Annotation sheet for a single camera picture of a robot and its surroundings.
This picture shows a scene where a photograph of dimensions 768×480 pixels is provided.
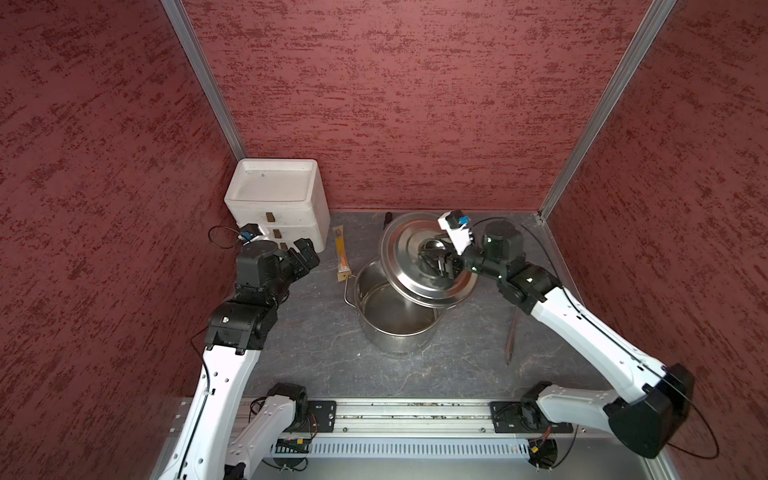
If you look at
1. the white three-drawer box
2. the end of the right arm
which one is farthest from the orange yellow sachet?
the end of the right arm

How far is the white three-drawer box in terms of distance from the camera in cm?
92

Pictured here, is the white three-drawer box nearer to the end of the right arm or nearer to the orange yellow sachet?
the orange yellow sachet

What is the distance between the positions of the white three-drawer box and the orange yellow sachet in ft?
0.26

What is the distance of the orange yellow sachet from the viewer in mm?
1021
